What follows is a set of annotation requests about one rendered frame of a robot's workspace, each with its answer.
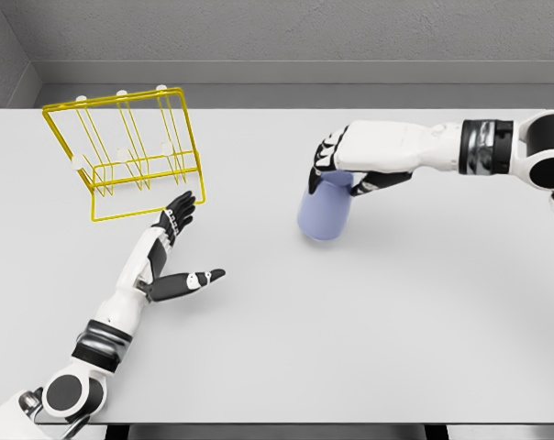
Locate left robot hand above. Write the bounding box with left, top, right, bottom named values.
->
left=115, top=190, right=227, bottom=304

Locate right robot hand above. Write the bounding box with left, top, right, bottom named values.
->
left=307, top=120, right=428, bottom=197

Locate lavender blue cup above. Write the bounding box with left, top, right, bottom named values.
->
left=296, top=170, right=354, bottom=243

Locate yellow wire cup holder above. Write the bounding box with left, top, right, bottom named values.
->
left=41, top=84, right=208, bottom=224

